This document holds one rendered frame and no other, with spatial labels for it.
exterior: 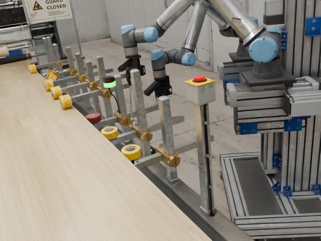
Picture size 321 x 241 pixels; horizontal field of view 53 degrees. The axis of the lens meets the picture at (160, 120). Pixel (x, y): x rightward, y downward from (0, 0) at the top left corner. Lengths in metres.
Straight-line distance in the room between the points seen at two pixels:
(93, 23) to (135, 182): 9.69
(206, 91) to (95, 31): 9.75
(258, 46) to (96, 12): 9.40
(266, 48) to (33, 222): 1.12
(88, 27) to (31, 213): 9.69
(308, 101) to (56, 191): 1.15
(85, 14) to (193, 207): 9.60
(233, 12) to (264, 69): 0.33
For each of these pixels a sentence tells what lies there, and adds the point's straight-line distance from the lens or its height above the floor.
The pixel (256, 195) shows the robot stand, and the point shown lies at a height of 0.21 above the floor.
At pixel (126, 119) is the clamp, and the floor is 0.86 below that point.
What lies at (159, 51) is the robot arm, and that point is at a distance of 1.82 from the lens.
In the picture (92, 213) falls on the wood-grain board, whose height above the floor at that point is 0.90.
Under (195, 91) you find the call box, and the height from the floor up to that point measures 1.20.
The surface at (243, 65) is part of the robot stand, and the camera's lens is 2.13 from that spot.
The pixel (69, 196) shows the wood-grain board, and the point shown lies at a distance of 1.14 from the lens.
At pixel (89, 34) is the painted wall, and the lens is 10.64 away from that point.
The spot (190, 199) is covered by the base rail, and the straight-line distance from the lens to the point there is 1.35.
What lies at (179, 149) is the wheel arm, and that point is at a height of 0.83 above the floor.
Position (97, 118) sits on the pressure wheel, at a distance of 1.75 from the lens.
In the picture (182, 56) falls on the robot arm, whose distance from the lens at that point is 1.79.
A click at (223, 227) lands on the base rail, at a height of 0.70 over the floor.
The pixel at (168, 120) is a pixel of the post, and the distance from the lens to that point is 1.31.
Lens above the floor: 1.51
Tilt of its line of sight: 23 degrees down
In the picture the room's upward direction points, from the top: 7 degrees counter-clockwise
